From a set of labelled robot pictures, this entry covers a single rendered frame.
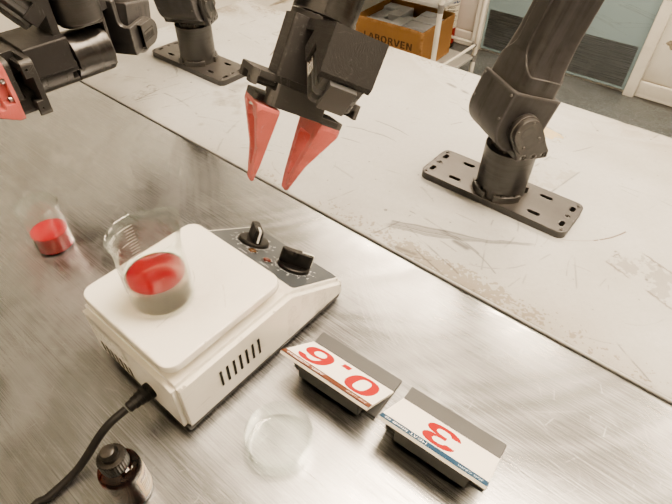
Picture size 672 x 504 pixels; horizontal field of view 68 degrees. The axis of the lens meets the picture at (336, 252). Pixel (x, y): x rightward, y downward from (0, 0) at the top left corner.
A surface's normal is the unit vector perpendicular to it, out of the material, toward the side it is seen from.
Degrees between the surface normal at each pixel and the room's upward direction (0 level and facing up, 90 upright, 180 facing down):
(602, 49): 90
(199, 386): 90
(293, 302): 90
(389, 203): 0
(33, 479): 0
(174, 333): 0
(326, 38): 65
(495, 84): 74
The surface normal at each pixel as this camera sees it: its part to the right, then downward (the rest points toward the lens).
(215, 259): 0.01, -0.72
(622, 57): -0.63, 0.53
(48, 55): 0.75, 0.48
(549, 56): 0.25, 0.55
